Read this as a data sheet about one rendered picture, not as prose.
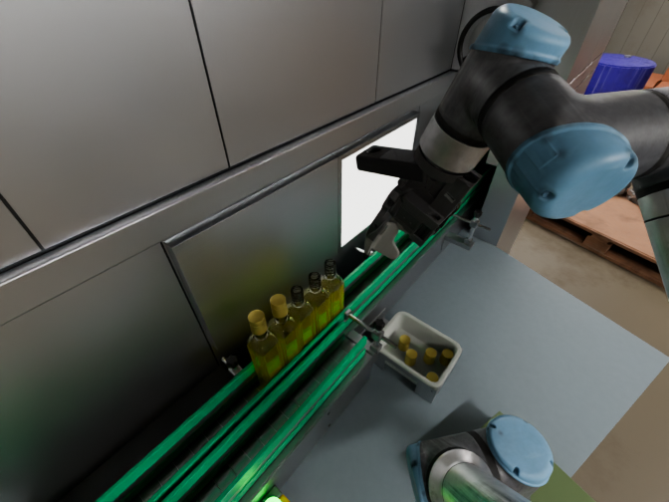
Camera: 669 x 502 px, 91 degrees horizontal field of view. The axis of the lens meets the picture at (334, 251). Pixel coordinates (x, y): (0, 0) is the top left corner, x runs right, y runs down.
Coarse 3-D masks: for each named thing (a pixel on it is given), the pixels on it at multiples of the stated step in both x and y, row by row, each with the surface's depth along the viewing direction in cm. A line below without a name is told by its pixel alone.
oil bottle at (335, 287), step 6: (324, 276) 85; (336, 276) 85; (324, 282) 84; (330, 282) 84; (336, 282) 84; (342, 282) 86; (330, 288) 83; (336, 288) 85; (342, 288) 87; (330, 294) 84; (336, 294) 86; (342, 294) 89; (336, 300) 88; (342, 300) 91; (336, 306) 89; (342, 306) 93; (336, 312) 91
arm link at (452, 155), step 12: (432, 120) 37; (432, 132) 37; (444, 132) 36; (420, 144) 39; (432, 144) 37; (444, 144) 36; (456, 144) 35; (468, 144) 42; (432, 156) 38; (444, 156) 37; (456, 156) 36; (468, 156) 36; (480, 156) 37; (444, 168) 38; (456, 168) 38; (468, 168) 38
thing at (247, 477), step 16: (352, 352) 83; (336, 368) 80; (320, 384) 76; (336, 384) 84; (320, 400) 79; (304, 416) 76; (288, 432) 72; (272, 448) 68; (256, 464) 66; (240, 480) 63; (224, 496) 61; (240, 496) 66
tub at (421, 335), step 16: (400, 320) 108; (416, 320) 105; (384, 336) 103; (400, 336) 109; (416, 336) 108; (432, 336) 103; (384, 352) 96; (400, 352) 104; (416, 368) 100; (432, 368) 100; (448, 368) 93; (432, 384) 89
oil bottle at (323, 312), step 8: (304, 296) 82; (312, 296) 80; (320, 296) 80; (328, 296) 82; (312, 304) 81; (320, 304) 81; (328, 304) 84; (320, 312) 83; (328, 312) 86; (320, 320) 85; (328, 320) 89; (320, 328) 87
